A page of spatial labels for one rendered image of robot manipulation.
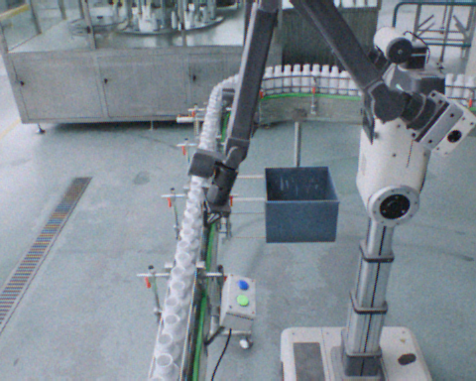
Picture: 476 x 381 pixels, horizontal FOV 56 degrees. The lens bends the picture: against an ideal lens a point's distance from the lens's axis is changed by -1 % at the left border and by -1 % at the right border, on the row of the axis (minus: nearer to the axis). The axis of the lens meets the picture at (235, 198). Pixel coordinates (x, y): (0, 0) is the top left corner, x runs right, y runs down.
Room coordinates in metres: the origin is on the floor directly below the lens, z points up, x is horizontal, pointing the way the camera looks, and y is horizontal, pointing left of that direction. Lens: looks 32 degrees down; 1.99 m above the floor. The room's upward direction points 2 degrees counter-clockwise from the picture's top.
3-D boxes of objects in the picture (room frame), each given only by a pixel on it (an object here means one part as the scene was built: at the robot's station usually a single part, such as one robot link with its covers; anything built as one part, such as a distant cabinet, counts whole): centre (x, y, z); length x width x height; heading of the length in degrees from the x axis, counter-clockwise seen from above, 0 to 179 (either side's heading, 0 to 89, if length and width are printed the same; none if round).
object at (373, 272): (1.29, -0.51, 0.74); 0.11 x 0.11 x 0.40; 87
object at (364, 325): (1.29, -0.51, 0.49); 0.13 x 0.13 x 0.40; 87
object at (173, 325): (0.78, 0.17, 1.08); 0.06 x 0.06 x 0.17
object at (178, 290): (0.89, 0.16, 1.08); 0.06 x 0.06 x 0.17
